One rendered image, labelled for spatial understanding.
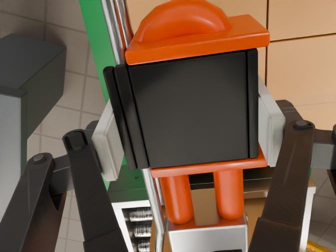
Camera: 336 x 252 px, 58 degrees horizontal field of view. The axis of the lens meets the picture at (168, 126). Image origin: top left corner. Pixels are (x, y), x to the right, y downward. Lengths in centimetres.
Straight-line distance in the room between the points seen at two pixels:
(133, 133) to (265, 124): 7
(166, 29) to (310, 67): 79
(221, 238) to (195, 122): 11
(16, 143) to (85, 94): 78
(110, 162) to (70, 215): 194
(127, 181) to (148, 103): 98
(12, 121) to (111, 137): 65
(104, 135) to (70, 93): 143
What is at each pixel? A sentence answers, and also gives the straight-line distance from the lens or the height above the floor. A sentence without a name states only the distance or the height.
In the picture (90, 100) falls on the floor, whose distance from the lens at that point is 157.
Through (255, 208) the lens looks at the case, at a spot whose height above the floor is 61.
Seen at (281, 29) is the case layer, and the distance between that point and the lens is 88.
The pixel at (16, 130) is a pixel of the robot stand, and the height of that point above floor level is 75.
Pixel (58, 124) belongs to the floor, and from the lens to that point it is 169.
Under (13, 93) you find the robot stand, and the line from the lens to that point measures 78.
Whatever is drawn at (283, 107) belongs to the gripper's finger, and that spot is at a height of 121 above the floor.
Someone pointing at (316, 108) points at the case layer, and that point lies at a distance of 100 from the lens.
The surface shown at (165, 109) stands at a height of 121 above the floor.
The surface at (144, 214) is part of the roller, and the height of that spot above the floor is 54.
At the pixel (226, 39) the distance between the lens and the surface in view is 16.
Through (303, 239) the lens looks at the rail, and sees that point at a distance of 128.
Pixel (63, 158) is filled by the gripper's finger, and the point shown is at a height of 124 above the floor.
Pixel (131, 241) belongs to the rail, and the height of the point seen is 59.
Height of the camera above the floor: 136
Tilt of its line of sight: 60 degrees down
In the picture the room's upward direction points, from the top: 176 degrees counter-clockwise
